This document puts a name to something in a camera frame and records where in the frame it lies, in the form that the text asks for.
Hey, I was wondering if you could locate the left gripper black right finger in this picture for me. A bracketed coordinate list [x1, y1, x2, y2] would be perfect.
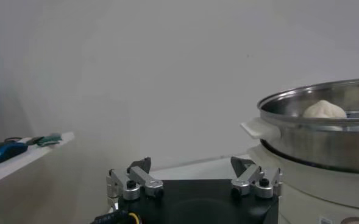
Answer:
[229, 155, 284, 199]

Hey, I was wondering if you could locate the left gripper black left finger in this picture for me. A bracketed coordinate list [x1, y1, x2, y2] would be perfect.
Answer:
[105, 156, 165, 211]

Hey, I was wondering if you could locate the white steamed baozi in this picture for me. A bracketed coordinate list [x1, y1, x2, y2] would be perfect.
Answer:
[302, 99, 348, 119]

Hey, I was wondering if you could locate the steel steamer pot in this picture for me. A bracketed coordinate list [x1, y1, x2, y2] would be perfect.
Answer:
[239, 116, 359, 224]

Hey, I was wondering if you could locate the stainless steel steamer basket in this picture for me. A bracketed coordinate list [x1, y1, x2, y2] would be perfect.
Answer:
[256, 77, 359, 176]

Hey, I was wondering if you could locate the white side desk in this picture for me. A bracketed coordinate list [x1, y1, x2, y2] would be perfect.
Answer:
[0, 131, 76, 189]

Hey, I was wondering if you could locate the small black device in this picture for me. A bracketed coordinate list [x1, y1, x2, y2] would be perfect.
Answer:
[26, 136, 45, 145]

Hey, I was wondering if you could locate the blue computer mouse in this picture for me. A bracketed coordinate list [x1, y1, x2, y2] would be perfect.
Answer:
[0, 141, 29, 169]

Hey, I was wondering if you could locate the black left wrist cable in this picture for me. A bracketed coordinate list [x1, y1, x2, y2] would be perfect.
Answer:
[90, 209, 143, 224]

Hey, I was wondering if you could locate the black looped cord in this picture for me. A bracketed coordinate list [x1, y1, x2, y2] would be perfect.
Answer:
[2, 136, 24, 144]

